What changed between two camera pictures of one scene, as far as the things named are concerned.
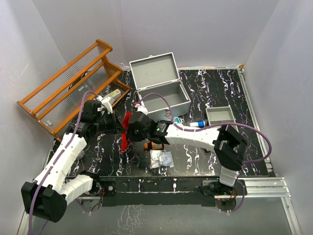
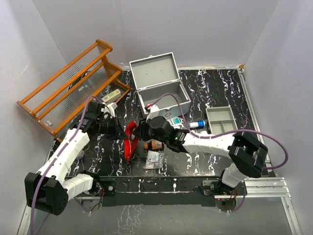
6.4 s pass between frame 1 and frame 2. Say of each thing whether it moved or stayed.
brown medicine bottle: stayed
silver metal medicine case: stayed
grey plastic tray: stayed
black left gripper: stayed
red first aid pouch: moved
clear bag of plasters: moved
